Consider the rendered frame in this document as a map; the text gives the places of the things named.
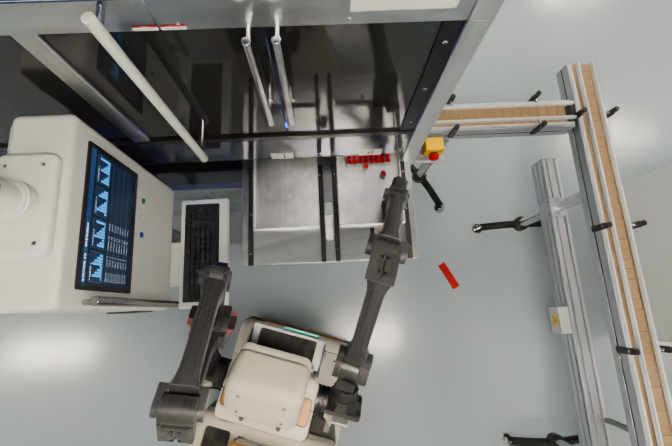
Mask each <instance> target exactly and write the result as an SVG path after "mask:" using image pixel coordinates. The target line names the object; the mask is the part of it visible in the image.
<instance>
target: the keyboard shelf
mask: <svg viewBox="0 0 672 446"><path fill-rule="evenodd" d="M213 203H219V204H220V209H219V262H223V263H229V231H230V200H229V199H228V198H222V199H202V200H184V201H183V202H182V217H181V242H180V243H171V267H170V287H179V300H178V302H179V306H178V308H179V309H191V308H192V306H193V305H197V306H198V304H199V302H189V303H183V302H182V301H183V271H184V242H185V213H186V205H193V204H213ZM224 305H227V306H228V305H229V292H226V294H225V302H224Z"/></svg>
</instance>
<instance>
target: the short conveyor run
mask: <svg viewBox="0 0 672 446"><path fill-rule="evenodd" d="M541 94H542V92H541V91H540V90H538V91H537V92H536V94H534V95H533V96H532V97H531V98H530V99H529V100H528V101H525V102H499V103H474V104H453V101H454V100H455V97H456V95H455V94H451V96H450V98H449V100H448V101H447V103H446V105H445V107H444V108H443V110H442V112H441V114H440V115H439V117H438V119H437V121H436V122H435V124H434V126H433V128H432V129H431V131H430V133H434V132H442V133H443V140H445V139H469V138H493V137H518V136H542V135H565V134H567V133H568V132H569V131H571V130H572V129H573V128H575V122H574V119H576V118H577V115H573V114H572V109H571V105H572V104H574V101H570V100H550V101H537V98H538V97H539V96H540V95H541ZM511 113H512V114H511Z"/></svg>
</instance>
